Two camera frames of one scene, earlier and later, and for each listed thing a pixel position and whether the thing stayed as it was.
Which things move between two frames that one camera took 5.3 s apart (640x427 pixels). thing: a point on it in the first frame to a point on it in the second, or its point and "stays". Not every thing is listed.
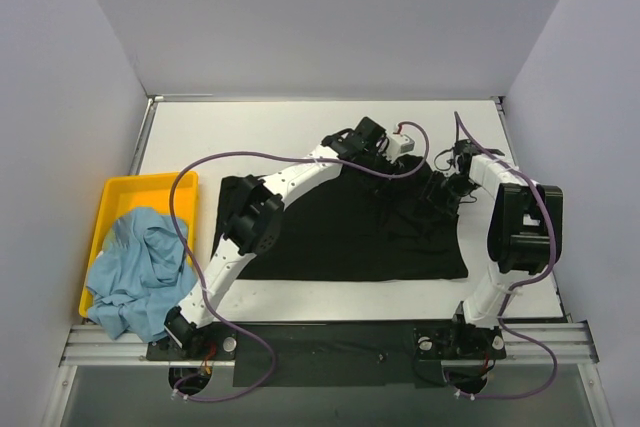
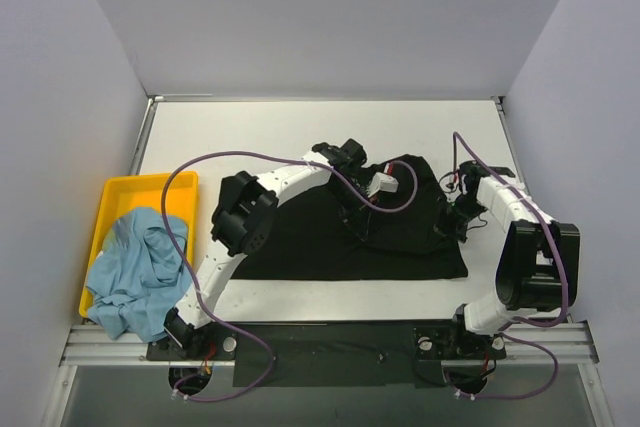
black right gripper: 439,192 to 454,217
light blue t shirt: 141,275 stays
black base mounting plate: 331,355 stays
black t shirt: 364,220 stays
